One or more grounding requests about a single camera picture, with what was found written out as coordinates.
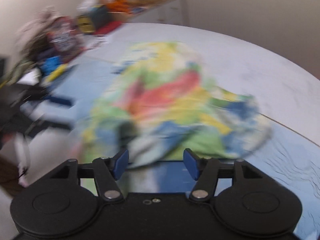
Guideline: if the tie-dye multicolour garment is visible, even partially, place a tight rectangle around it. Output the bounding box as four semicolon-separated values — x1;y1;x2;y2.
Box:
81;42;271;168

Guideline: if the pile of dark clothes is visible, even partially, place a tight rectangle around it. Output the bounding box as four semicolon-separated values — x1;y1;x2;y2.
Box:
5;7;64;85

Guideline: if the red snack bag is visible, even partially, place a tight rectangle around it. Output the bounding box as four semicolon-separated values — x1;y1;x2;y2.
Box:
47;16;84;63

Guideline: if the red flat book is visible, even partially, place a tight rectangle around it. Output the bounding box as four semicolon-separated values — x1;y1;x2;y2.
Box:
94;21;123;35

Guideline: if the light blue bed sheet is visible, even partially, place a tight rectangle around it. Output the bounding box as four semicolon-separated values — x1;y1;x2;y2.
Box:
33;23;319;239

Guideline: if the dark green round container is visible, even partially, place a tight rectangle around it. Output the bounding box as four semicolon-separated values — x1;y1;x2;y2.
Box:
76;4;112;34

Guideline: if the white drawer cabinet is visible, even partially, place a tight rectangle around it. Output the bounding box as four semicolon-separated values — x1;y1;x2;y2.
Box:
127;0;190;27

